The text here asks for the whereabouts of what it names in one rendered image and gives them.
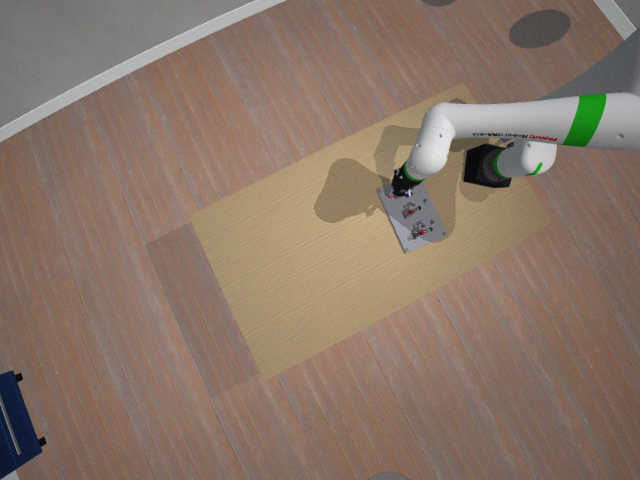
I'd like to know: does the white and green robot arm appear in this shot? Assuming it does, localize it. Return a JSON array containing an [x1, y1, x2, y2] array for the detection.
[[399, 27, 640, 186]]

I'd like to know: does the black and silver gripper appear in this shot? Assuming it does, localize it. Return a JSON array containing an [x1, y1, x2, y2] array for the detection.
[[388, 168, 413, 197]]

